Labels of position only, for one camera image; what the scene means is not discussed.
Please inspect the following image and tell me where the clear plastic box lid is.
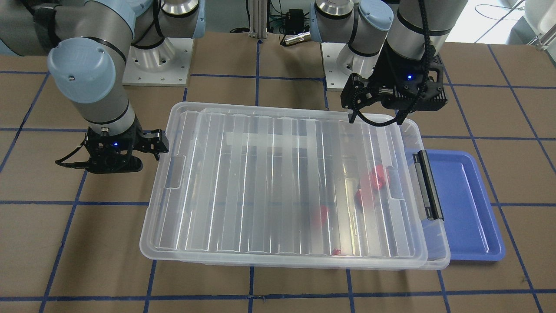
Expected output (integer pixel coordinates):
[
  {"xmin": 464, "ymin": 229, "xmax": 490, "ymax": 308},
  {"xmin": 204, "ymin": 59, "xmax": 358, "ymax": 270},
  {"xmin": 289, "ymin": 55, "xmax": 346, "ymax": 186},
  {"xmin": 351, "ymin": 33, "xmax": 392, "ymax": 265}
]
[{"xmin": 139, "ymin": 102, "xmax": 428, "ymax": 266}]

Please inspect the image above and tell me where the aluminium frame post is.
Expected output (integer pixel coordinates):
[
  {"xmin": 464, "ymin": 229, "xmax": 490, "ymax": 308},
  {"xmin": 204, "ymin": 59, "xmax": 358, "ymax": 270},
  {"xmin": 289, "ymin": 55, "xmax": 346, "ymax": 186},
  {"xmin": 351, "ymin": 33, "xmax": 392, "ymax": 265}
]
[{"xmin": 247, "ymin": 0, "xmax": 268, "ymax": 41}]

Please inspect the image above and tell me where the black box latch handle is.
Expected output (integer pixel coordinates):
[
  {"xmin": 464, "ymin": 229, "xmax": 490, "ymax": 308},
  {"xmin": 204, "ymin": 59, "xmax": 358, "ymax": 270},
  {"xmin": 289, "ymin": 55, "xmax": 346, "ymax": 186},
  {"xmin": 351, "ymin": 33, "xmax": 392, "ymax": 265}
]
[{"xmin": 413, "ymin": 150, "xmax": 444, "ymax": 221}]

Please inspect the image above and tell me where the clear plastic storage box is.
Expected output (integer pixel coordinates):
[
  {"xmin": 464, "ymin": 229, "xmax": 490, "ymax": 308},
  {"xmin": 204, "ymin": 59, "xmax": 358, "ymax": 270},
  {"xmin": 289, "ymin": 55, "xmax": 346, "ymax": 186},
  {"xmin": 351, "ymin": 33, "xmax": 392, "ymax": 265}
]
[{"xmin": 178, "ymin": 114, "xmax": 451, "ymax": 270}]

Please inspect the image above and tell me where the blue plastic tray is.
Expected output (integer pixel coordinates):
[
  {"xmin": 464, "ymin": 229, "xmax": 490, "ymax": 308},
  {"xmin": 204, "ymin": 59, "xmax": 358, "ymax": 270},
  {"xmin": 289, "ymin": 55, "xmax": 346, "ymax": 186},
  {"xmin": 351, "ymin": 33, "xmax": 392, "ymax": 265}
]
[{"xmin": 405, "ymin": 148, "xmax": 506, "ymax": 270}]

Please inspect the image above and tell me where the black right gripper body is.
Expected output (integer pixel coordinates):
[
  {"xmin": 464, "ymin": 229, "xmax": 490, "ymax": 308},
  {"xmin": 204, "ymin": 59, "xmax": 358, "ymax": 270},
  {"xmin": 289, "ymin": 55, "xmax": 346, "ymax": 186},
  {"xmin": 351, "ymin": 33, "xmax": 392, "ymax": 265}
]
[{"xmin": 56, "ymin": 117, "xmax": 143, "ymax": 174}]

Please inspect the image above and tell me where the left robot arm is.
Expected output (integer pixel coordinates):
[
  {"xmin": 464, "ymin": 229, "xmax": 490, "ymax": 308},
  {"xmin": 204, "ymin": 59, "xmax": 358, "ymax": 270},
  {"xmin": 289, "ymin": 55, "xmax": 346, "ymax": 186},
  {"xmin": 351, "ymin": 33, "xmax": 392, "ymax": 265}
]
[{"xmin": 309, "ymin": 0, "xmax": 467, "ymax": 127}]

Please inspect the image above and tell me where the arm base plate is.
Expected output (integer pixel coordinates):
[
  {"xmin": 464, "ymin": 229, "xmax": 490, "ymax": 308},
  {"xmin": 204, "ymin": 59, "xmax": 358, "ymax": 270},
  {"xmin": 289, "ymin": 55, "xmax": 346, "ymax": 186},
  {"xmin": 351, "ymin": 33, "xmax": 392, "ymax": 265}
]
[
  {"xmin": 122, "ymin": 38, "xmax": 195, "ymax": 87},
  {"xmin": 321, "ymin": 43, "xmax": 389, "ymax": 91}
]

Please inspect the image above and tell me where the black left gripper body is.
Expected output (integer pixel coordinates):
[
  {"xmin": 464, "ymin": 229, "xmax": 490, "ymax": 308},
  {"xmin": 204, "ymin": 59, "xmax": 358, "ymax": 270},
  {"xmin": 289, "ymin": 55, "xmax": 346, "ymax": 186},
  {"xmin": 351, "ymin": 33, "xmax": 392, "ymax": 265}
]
[{"xmin": 369, "ymin": 43, "xmax": 447, "ymax": 111}]

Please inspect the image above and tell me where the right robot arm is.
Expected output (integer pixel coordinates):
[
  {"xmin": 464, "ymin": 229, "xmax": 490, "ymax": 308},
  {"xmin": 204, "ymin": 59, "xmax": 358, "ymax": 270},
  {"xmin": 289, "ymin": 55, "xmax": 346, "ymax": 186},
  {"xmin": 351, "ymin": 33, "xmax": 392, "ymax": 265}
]
[{"xmin": 1, "ymin": 0, "xmax": 206, "ymax": 174}]

